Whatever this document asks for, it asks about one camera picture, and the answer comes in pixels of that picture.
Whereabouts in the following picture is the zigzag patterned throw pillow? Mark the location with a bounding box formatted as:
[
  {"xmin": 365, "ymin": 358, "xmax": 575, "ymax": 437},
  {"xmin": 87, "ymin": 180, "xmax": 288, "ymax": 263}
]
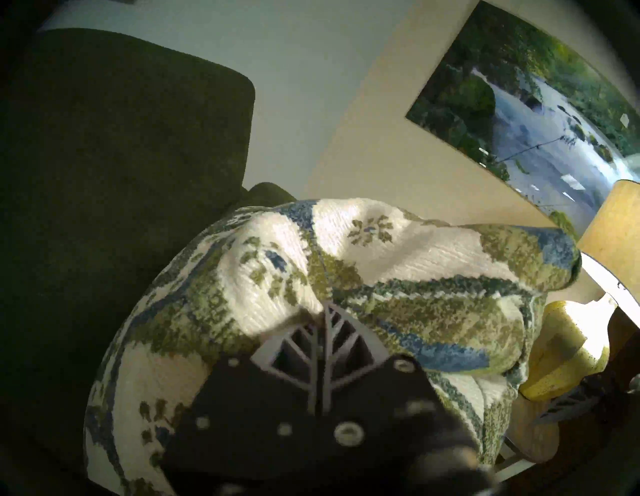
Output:
[{"xmin": 84, "ymin": 197, "xmax": 583, "ymax": 496}]

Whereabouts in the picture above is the yellow-green ceramic lamp base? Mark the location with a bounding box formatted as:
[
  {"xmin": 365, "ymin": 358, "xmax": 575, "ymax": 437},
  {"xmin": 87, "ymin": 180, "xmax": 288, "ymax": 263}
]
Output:
[{"xmin": 519, "ymin": 292, "xmax": 618, "ymax": 403}]

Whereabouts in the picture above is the round wooden side table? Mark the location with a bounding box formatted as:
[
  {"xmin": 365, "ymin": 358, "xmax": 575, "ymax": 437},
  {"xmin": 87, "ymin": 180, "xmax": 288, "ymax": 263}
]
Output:
[{"xmin": 505, "ymin": 310, "xmax": 640, "ymax": 466}]

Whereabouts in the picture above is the green sofa armrest cushion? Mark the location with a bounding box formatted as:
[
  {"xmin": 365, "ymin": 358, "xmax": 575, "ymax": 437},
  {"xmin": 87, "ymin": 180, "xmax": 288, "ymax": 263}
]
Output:
[{"xmin": 242, "ymin": 182, "xmax": 299, "ymax": 209}]

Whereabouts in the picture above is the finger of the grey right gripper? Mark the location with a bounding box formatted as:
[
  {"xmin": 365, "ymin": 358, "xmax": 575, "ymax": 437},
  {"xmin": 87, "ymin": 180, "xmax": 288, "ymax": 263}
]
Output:
[{"xmin": 533, "ymin": 387, "xmax": 594, "ymax": 426}]

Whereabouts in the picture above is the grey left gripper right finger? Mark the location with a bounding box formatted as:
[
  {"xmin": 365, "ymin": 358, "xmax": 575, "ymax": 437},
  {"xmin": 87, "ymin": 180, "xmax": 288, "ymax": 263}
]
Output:
[{"xmin": 321, "ymin": 300, "xmax": 497, "ymax": 496}]

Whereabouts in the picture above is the dark green fabric sofa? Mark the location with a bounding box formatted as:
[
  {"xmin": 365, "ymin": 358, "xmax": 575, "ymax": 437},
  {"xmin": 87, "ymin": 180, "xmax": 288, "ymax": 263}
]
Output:
[{"xmin": 0, "ymin": 27, "xmax": 301, "ymax": 496}]

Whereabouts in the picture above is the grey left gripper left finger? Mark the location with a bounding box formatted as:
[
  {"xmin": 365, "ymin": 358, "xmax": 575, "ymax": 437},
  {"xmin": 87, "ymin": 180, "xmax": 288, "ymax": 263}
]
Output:
[{"xmin": 160, "ymin": 300, "xmax": 327, "ymax": 496}]

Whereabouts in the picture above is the waterfall landscape wall picture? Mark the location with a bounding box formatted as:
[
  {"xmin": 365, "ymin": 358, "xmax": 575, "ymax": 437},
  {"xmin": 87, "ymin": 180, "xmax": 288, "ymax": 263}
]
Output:
[{"xmin": 405, "ymin": 0, "xmax": 640, "ymax": 241}]

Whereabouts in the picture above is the white slatted wooden chair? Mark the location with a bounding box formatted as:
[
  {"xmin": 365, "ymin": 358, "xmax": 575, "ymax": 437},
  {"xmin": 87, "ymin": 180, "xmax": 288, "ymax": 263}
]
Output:
[{"xmin": 492, "ymin": 440, "xmax": 537, "ymax": 482}]

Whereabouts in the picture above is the beige lamp shade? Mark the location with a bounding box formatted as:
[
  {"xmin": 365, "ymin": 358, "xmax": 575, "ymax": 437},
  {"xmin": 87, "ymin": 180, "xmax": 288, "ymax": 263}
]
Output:
[{"xmin": 575, "ymin": 179, "xmax": 640, "ymax": 331}]

